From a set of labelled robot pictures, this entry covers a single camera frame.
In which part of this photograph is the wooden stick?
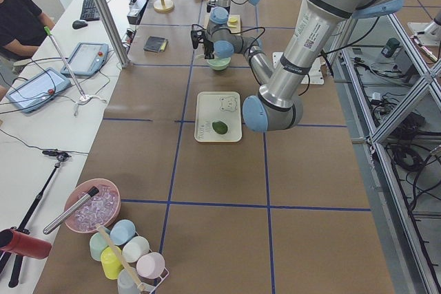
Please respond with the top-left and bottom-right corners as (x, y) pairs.
(96, 225), (147, 293)

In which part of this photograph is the wooden cutting board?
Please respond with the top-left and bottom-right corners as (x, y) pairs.
(205, 14), (243, 30)

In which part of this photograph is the grey cup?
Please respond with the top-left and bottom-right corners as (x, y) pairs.
(117, 269), (141, 294)

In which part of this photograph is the seated person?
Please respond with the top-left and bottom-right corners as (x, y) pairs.
(0, 0), (56, 98)

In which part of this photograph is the white cup rack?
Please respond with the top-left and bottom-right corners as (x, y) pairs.
(129, 231), (170, 293)

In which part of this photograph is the green cup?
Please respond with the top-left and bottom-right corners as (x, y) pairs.
(89, 232), (108, 262)

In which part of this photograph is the red cylinder bottle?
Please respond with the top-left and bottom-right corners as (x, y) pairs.
(1, 229), (52, 260)

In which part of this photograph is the yellow cup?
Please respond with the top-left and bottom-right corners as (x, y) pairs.
(100, 246), (123, 280)

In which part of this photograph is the wooden mug tree stand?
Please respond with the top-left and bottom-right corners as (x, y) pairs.
(153, 0), (174, 14)

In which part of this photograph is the pink bowl with ice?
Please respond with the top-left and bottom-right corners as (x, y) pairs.
(65, 178), (121, 233)

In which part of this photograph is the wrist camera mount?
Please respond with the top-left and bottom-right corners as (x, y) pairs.
(190, 29), (205, 50)

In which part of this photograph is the black keyboard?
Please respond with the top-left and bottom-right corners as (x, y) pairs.
(80, 0), (100, 21)

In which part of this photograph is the pink cup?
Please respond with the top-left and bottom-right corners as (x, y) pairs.
(136, 252), (165, 279)

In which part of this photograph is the light green bowl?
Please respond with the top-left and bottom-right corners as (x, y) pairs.
(206, 57), (231, 71)

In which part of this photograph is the cream bear tray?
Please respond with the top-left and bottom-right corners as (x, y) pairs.
(194, 92), (242, 143)

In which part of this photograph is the white cup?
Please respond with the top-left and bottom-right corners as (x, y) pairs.
(122, 235), (150, 263)

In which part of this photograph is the black tripod stick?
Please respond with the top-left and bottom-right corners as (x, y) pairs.
(1, 149), (70, 288)

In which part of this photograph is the metal cylinder tool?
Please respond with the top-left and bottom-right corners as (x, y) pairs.
(43, 186), (99, 235)

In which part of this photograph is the silver rod with green tip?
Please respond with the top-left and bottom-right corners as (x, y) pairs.
(43, 25), (107, 117)

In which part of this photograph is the aluminium frame post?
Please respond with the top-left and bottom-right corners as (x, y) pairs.
(94, 0), (130, 68)

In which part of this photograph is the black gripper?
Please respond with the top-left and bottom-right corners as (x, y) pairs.
(203, 36), (214, 60)

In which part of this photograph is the far teach pendant tablet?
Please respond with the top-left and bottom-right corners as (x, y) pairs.
(67, 42), (109, 77)

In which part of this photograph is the teach pendant tablet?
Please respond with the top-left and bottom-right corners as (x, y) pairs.
(67, 42), (109, 77)
(6, 67), (71, 113)

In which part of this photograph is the near teach pendant tablet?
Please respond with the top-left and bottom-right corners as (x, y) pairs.
(6, 67), (71, 113)

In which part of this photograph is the blue cup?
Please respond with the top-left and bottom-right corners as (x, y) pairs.
(110, 219), (136, 246)

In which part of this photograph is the black computer mouse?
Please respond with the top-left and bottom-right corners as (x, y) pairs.
(72, 19), (88, 30)

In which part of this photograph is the green avocado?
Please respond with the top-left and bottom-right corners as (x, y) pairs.
(212, 120), (228, 135)

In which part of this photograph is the grey folded cloth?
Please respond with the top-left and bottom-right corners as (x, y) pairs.
(143, 36), (168, 53)

